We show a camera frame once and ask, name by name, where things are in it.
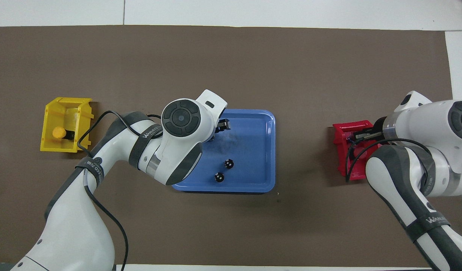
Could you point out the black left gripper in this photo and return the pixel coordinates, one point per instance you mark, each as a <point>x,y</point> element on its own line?
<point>218,130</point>

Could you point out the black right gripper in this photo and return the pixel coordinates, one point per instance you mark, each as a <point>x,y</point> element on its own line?
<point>379,124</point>

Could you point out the yellow push button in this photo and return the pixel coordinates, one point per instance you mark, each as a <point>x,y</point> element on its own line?
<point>59,132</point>

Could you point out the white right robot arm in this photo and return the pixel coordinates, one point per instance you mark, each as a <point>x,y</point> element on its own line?
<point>423,150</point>

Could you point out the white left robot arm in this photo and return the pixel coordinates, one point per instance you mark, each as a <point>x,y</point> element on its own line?
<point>178,128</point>

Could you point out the red plastic bin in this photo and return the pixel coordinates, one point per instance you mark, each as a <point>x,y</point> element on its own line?
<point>342,139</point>

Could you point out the blue plastic tray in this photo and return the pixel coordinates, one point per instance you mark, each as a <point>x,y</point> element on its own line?
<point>249,150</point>

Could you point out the small black capacitor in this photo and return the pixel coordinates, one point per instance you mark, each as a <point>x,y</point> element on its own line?
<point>219,177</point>
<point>229,163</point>

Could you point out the brown paper table mat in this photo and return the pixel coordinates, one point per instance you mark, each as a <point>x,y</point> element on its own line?
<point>291,67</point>

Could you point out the yellow plastic bin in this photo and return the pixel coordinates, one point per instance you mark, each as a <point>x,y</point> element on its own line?
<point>52,145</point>

